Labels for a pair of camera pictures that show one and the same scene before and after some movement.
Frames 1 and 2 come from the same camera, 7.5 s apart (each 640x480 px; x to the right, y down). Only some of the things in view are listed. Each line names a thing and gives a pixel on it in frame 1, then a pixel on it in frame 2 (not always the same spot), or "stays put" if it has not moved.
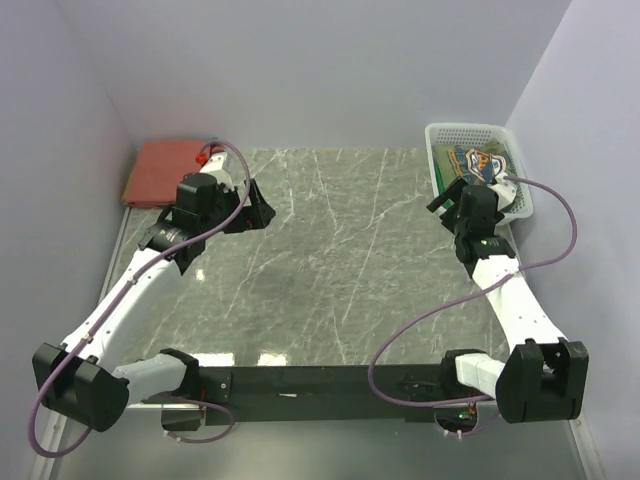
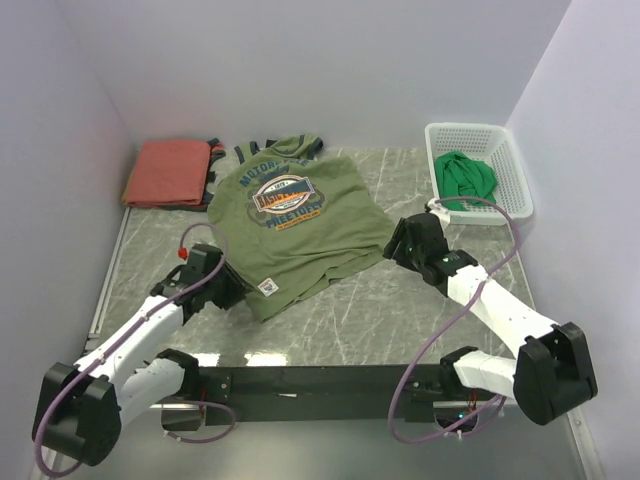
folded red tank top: (161, 165) stays put
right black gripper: (451, 193) → (391, 246)
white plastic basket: (459, 133) stays put
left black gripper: (257, 215) → (236, 286)
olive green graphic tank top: (477, 164) → (292, 220)
